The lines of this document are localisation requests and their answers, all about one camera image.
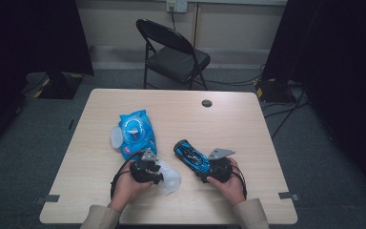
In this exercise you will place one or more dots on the white wall socket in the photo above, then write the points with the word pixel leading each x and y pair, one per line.
pixel 177 5

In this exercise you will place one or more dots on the grey tape mark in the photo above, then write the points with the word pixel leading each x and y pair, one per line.
pixel 49 198

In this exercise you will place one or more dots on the black stand base yellow tape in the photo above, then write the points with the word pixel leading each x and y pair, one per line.
pixel 273 90
pixel 60 87

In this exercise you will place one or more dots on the blue and black toy car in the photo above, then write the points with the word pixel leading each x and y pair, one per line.
pixel 190 156

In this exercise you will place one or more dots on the black folding chair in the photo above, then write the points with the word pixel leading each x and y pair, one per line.
pixel 174 60

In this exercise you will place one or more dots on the blue wet wipes pack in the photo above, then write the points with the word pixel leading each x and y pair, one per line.
pixel 146 140

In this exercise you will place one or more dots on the black curtain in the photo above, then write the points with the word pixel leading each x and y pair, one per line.
pixel 346 63
pixel 28 38

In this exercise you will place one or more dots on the dark round table grommet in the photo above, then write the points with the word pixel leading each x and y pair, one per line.
pixel 207 103

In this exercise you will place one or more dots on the white wet wipe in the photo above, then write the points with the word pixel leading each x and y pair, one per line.
pixel 171 179

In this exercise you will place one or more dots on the person's left hand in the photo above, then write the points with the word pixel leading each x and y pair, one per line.
pixel 125 191

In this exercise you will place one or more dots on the person's right hand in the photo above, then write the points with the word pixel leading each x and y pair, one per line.
pixel 233 191

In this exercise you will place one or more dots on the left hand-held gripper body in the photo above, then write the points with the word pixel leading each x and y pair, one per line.
pixel 149 156

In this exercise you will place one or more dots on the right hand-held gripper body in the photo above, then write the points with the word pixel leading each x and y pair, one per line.
pixel 219 153

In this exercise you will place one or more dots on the beige wall conduit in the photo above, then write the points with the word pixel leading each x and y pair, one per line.
pixel 196 25

